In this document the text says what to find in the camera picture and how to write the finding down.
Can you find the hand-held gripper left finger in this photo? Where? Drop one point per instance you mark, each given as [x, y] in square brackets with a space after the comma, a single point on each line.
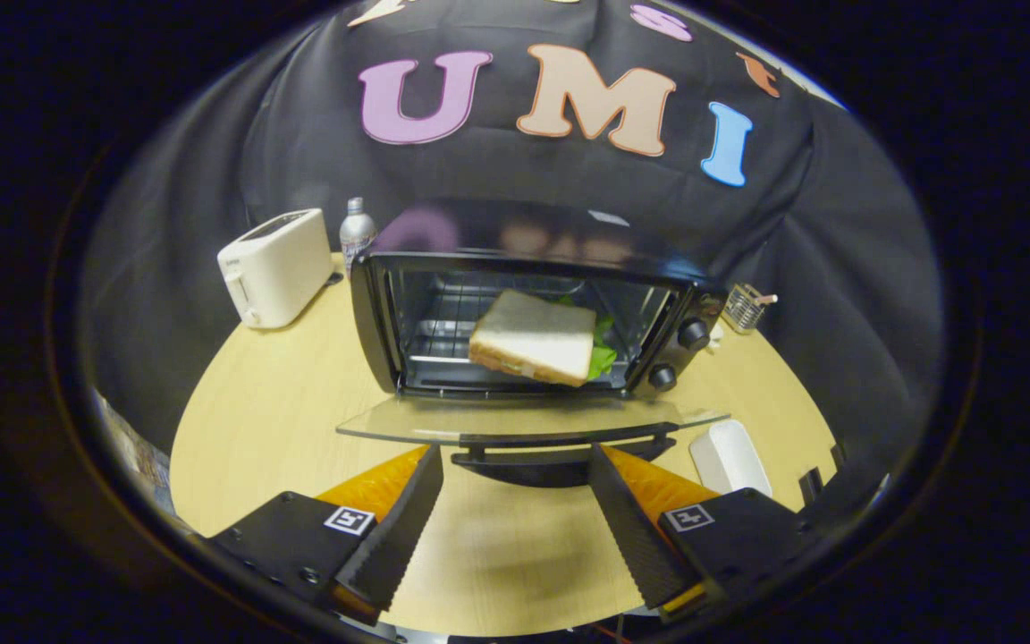
[399, 537]

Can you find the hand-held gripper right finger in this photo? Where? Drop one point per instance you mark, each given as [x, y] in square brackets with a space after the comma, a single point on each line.
[631, 537]

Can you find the black toaster oven glass door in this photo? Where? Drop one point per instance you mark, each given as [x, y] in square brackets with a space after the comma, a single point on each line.
[694, 335]

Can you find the white bread lettuce sandwich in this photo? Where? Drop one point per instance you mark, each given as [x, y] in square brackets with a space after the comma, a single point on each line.
[533, 335]

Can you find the white slot toaster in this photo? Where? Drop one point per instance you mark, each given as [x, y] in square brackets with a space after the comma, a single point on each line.
[278, 268]

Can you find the white sandwich holder tray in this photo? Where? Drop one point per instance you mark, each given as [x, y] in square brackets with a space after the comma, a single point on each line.
[730, 456]

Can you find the white crumpled cloth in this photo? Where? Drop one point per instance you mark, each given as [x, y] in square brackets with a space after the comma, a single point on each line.
[715, 335]

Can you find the small pink tool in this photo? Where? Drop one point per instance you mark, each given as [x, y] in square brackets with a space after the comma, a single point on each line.
[765, 299]

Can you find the silver bottle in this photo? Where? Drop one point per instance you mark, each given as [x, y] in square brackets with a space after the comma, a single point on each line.
[357, 231]

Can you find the black backdrop cloth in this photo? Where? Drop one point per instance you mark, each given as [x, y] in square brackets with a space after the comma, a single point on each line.
[569, 170]

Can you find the dark chair frame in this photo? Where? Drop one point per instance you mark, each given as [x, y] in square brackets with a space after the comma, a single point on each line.
[823, 483]

